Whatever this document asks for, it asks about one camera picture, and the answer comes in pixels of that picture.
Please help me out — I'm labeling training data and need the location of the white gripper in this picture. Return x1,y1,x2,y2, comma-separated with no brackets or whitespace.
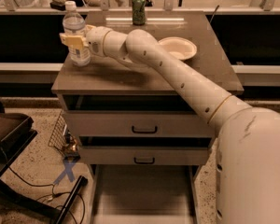
60,24,111,56

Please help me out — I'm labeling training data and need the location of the drawer with handle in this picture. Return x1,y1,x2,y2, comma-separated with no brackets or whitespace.
78,147,210,165
63,111,214,137

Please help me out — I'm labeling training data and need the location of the grey drawer cabinet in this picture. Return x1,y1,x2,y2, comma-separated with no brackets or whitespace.
51,10,245,173

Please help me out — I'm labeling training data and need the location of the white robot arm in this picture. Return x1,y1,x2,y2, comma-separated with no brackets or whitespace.
60,25,280,224

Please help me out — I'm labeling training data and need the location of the blue tape cross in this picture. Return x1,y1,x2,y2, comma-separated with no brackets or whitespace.
53,158,78,185

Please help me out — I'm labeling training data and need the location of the black stand leg left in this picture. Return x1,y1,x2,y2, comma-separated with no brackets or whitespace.
53,175,88,224

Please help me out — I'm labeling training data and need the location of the clear plastic water bottle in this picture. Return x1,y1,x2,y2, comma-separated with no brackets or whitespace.
63,1,91,66

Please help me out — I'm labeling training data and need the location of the middle drawer with handle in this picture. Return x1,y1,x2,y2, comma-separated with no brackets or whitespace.
78,147,210,165

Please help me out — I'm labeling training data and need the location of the open bottom drawer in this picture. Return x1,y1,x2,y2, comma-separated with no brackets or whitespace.
89,165,200,224

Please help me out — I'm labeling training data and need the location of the wire mesh basket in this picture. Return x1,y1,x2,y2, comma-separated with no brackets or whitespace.
48,113,78,158

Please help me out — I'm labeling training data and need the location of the black device on ledge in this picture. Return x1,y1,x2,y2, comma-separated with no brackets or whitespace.
50,0,65,11

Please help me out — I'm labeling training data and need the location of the black cable on floor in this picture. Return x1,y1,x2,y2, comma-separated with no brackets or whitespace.
7,165,87,224

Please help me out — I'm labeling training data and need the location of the dark tray on stand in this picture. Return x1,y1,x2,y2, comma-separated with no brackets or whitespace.
0,102,37,176

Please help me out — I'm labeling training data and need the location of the white paper bowl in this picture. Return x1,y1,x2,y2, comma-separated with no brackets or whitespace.
159,36,197,61

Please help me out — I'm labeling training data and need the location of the top drawer with handle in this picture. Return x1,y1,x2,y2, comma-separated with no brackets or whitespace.
63,111,214,137

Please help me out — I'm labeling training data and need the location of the green soda can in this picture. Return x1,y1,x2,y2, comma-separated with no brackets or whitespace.
132,0,146,25

